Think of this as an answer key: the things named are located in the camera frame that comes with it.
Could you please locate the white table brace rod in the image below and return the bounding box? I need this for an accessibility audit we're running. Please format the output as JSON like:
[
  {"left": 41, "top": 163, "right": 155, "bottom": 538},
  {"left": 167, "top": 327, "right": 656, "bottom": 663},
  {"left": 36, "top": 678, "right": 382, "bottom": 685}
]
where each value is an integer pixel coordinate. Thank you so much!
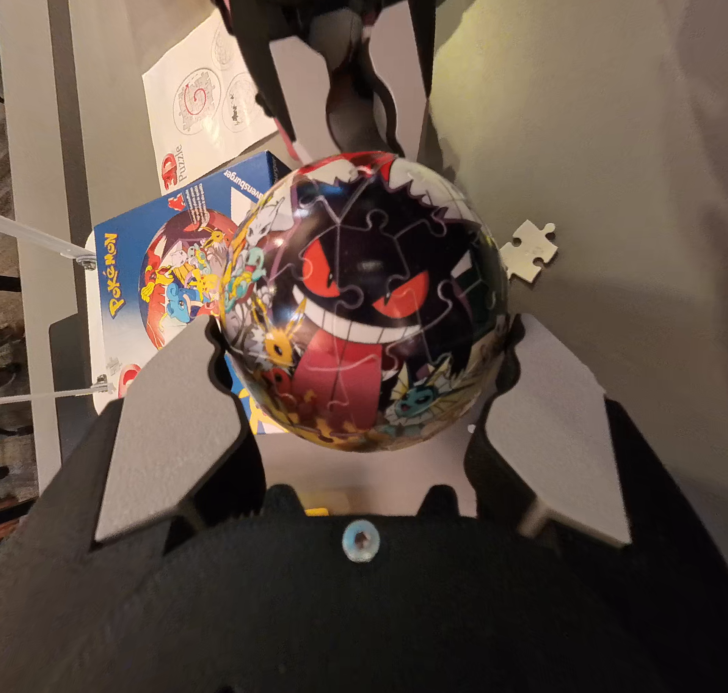
[
  {"left": 0, "top": 215, "right": 96, "bottom": 265},
  {"left": 0, "top": 377, "right": 111, "bottom": 406}
]

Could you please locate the blue puzzle box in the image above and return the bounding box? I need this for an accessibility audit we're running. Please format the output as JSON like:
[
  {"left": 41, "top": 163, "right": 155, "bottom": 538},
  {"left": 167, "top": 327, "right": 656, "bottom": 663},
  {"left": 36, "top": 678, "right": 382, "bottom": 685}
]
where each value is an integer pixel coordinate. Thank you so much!
[{"left": 91, "top": 149, "right": 302, "bottom": 438}]

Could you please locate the colourful puzzle ball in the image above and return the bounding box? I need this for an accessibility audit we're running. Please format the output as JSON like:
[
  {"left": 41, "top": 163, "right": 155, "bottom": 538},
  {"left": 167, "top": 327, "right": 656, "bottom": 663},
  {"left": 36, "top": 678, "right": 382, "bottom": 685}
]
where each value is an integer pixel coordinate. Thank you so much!
[{"left": 219, "top": 151, "right": 511, "bottom": 455}]

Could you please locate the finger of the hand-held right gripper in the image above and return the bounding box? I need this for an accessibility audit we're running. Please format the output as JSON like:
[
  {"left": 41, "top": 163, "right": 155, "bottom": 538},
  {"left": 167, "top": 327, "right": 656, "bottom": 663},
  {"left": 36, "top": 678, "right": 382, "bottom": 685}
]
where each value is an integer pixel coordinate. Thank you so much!
[
  {"left": 364, "top": 0, "right": 428, "bottom": 161},
  {"left": 269, "top": 35, "right": 346, "bottom": 163}
]

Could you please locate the white instruction leaflet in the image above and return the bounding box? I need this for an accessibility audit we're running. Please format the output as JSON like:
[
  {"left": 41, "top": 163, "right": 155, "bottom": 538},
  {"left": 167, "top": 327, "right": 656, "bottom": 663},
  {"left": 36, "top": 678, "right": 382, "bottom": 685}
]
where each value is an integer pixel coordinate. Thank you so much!
[{"left": 142, "top": 7, "right": 297, "bottom": 194}]

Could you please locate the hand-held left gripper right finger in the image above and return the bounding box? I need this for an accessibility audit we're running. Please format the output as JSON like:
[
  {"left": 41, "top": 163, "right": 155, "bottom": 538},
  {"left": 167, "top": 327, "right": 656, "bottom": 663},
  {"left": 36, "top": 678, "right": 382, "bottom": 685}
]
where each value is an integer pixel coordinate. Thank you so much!
[{"left": 464, "top": 312, "right": 633, "bottom": 548}]

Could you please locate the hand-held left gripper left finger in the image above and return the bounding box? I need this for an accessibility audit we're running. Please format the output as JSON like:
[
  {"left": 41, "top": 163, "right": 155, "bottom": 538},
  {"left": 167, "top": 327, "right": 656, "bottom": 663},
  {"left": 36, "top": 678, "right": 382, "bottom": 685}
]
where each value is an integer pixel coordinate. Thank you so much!
[{"left": 94, "top": 314, "right": 267, "bottom": 544}]

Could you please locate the white puzzle piece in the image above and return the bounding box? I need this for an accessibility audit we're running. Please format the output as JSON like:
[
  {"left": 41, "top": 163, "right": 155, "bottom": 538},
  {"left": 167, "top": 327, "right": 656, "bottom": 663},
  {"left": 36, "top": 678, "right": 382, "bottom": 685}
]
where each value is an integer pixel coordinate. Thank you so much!
[{"left": 499, "top": 219, "right": 559, "bottom": 284}]

